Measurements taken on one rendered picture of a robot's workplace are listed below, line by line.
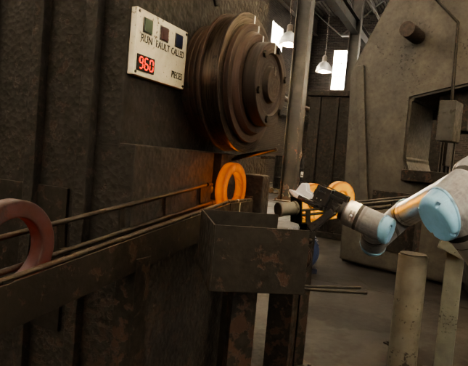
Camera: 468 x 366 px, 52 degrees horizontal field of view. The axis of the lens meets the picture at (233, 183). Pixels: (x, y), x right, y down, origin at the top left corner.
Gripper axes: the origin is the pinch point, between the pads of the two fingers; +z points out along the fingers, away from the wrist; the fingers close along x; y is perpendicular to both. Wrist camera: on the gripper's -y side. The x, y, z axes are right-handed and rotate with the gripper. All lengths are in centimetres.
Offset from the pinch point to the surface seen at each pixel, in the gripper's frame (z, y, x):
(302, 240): -28, 3, 68
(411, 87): 20, 80, -253
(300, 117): 307, 24, -818
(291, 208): 3.9, -9.0, -19.3
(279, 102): 15.6, 28.4, 3.9
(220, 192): 16.2, -6.5, 22.3
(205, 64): 30, 31, 36
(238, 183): 17.7, -3.8, 7.6
